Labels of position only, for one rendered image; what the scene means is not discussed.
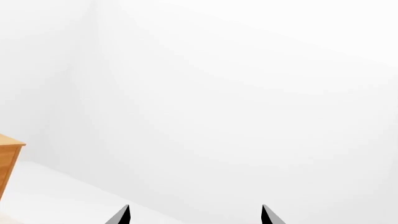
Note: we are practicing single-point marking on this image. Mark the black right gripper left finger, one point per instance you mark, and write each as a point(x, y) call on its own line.
point(122, 217)

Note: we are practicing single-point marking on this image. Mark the wooden table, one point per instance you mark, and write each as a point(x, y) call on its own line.
point(7, 158)

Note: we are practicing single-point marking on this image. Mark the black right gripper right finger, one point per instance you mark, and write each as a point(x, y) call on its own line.
point(269, 217)

